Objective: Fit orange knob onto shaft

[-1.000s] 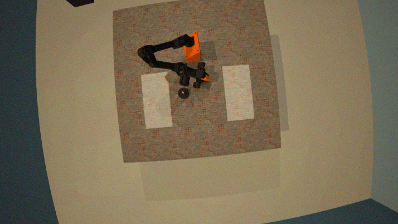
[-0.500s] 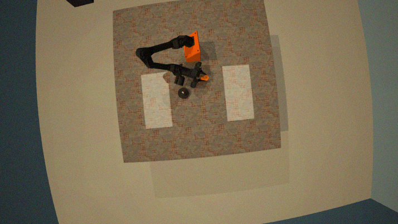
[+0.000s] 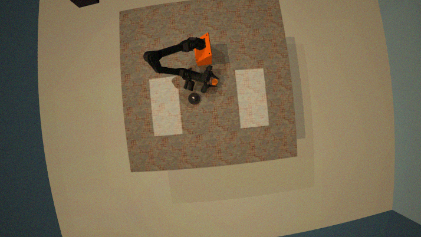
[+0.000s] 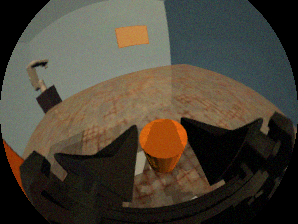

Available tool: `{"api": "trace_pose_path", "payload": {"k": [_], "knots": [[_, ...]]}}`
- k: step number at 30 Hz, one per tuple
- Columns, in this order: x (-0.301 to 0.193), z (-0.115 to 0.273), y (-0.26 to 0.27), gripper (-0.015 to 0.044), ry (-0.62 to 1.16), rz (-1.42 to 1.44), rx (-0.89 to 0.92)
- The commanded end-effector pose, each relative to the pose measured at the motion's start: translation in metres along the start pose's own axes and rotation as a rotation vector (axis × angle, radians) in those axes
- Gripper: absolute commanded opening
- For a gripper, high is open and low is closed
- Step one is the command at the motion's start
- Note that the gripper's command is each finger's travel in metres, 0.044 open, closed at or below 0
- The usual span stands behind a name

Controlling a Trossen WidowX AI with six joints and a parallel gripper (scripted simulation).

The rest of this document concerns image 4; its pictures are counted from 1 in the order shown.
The orange knob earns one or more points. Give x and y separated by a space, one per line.
163 142

